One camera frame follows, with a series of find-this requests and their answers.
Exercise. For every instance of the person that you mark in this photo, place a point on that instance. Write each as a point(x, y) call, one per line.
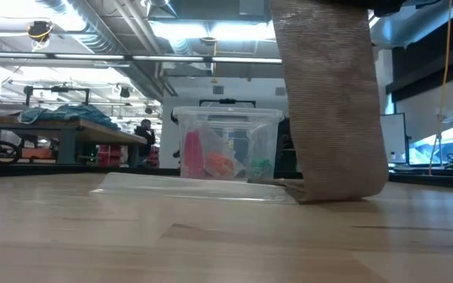
point(146, 137)

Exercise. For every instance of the red storage bins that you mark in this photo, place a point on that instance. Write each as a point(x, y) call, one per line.
point(108, 155)

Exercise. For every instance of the black cabinet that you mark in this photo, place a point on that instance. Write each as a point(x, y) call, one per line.
point(283, 145)

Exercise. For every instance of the smooth silver air duct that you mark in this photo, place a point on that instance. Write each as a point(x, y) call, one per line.
point(415, 27)

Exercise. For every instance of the black camera gantry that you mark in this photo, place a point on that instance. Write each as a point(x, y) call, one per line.
point(226, 101)
point(57, 89)

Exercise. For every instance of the teal cloth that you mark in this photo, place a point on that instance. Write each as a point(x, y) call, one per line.
point(73, 114)

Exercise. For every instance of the brown elastic bandage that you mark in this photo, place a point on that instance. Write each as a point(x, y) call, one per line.
point(328, 98)

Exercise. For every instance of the long ceiling light bar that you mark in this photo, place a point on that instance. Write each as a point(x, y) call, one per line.
point(93, 56)

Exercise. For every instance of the clear zip plastic bag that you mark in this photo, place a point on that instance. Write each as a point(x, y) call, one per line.
point(191, 188)

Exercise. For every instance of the clear plastic storage box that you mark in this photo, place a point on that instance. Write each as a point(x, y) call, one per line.
point(230, 137)

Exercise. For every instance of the whiteboard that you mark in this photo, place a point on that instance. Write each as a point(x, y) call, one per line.
point(393, 137)

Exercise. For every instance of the wooden workbench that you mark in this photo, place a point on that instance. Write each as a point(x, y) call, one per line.
point(93, 133)

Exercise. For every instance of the red bandage roll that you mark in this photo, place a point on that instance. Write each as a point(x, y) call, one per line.
point(194, 153)

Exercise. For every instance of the orange bandage roll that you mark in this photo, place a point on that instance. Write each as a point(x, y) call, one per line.
point(219, 165)

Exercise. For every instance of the grey wall vent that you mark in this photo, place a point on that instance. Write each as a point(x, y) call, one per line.
point(218, 90)
point(280, 91)

